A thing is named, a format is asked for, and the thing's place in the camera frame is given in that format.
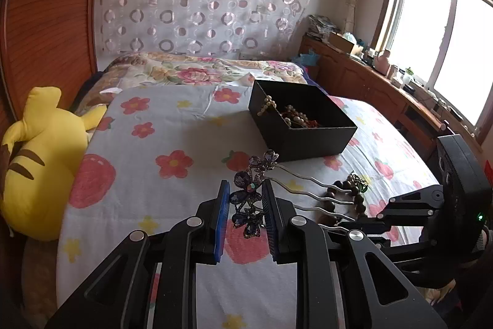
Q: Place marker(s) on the pink kettle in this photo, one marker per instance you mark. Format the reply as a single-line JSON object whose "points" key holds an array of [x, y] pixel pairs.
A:
{"points": [[383, 61]]}

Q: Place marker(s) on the open cardboard box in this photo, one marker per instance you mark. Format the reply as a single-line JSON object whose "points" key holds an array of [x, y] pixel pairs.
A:
{"points": [[341, 42]]}

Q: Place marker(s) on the floral quilt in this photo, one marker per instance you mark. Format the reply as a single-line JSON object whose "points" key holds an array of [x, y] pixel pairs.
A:
{"points": [[192, 72]]}

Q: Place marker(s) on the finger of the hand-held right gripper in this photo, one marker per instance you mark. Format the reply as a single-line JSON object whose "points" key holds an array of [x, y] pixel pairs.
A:
{"points": [[416, 200], [404, 227]]}

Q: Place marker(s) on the white bottle green cap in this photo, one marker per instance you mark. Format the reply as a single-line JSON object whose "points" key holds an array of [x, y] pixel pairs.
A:
{"points": [[407, 78]]}

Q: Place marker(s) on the folded patterned cloth pile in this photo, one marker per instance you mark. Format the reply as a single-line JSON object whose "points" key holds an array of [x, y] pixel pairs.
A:
{"points": [[321, 26]]}

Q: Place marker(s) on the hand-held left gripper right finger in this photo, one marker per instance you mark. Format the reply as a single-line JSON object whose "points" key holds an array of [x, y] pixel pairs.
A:
{"points": [[270, 225]]}

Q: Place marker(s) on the beige blanket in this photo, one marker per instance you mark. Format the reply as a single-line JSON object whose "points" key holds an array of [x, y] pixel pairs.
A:
{"points": [[38, 275]]}

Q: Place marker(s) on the purple flower hair fork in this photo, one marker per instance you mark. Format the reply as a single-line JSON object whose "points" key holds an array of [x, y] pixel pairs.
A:
{"points": [[246, 194]]}

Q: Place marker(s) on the long wooden cabinet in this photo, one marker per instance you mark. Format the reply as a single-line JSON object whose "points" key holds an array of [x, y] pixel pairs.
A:
{"points": [[358, 82]]}

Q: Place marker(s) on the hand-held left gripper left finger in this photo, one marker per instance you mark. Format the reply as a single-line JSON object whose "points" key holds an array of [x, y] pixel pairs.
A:
{"points": [[222, 221]]}

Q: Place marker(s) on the wooden framed window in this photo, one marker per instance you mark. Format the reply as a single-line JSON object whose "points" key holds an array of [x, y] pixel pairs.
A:
{"points": [[423, 24]]}

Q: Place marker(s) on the light blue plastic bag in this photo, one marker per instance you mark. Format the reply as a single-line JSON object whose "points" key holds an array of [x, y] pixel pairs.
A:
{"points": [[306, 58]]}

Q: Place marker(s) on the dark blue blanket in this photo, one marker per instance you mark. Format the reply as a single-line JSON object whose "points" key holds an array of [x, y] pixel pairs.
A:
{"points": [[305, 74]]}

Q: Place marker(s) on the yellow plush toy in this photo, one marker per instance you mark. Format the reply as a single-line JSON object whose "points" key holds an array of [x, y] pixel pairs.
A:
{"points": [[42, 167]]}

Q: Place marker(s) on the brown wooden wardrobe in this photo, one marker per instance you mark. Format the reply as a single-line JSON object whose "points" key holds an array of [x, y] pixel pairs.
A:
{"points": [[50, 24]]}

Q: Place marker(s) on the black box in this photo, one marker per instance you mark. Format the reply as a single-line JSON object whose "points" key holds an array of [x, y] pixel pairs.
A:
{"points": [[316, 144]]}

